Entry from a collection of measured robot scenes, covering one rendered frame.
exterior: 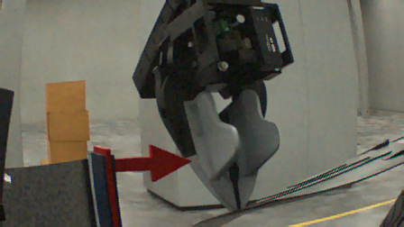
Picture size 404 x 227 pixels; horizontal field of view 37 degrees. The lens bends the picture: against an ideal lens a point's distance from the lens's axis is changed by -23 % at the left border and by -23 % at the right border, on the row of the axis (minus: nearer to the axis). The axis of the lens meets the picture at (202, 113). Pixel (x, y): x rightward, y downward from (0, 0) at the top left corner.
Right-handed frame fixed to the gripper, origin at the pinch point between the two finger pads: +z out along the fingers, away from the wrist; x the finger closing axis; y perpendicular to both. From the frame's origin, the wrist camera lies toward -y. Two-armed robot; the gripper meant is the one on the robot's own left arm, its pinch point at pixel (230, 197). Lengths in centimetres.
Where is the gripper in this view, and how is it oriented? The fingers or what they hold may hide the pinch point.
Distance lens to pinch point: 58.1
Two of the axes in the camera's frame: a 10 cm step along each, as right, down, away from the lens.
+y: 4.6, -2.7, -8.5
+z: 1.8, 9.6, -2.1
